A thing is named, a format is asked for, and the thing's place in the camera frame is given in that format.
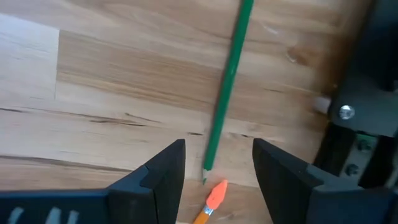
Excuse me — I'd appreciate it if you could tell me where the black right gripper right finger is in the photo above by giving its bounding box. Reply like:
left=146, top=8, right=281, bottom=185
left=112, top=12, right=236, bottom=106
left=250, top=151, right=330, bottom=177
left=251, top=138, right=398, bottom=224

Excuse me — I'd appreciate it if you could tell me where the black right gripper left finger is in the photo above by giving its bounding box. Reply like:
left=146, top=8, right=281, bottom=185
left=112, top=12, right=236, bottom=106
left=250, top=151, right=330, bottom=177
left=0, top=138, right=187, bottom=224

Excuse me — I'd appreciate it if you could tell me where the black aluminium table frame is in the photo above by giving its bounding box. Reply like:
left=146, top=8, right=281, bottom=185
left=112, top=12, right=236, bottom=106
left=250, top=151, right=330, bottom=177
left=312, top=123, right=398, bottom=190

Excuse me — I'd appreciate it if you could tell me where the orange pencil orange eraser cap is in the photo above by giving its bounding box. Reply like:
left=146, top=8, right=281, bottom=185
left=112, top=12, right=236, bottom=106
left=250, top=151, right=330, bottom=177
left=192, top=179, right=229, bottom=224

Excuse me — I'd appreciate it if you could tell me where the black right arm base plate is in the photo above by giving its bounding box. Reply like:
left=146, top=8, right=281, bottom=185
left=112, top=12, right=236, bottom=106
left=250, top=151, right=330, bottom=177
left=329, top=74, right=398, bottom=138

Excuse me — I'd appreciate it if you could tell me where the green pencil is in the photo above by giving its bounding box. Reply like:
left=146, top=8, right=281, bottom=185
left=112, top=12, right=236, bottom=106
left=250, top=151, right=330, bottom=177
left=201, top=0, right=255, bottom=185

